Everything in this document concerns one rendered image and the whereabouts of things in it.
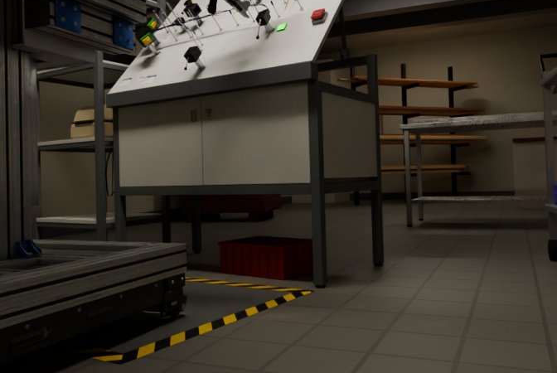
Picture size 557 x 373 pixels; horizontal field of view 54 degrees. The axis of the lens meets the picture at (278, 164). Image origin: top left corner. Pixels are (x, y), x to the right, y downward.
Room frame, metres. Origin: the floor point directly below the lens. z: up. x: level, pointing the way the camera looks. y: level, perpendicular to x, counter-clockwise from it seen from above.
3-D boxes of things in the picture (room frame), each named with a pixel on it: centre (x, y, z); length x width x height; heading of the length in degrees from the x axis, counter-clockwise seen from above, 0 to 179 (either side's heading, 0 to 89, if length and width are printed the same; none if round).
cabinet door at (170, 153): (2.57, 0.56, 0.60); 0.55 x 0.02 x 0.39; 56
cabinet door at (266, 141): (2.27, 0.10, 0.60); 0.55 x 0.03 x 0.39; 56
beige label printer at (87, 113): (2.98, 0.94, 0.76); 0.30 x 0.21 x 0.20; 150
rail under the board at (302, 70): (2.40, 0.34, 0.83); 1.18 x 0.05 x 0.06; 56
